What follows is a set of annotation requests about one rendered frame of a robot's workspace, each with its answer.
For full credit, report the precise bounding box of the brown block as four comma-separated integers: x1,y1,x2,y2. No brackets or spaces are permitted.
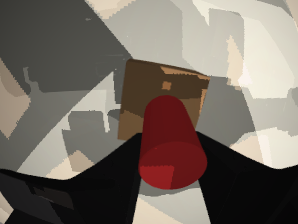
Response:
117,59,210,140

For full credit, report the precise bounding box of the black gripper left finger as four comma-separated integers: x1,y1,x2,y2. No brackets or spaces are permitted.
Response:
0,132,142,224

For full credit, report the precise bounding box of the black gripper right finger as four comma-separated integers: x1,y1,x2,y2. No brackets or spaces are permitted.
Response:
196,131,298,224

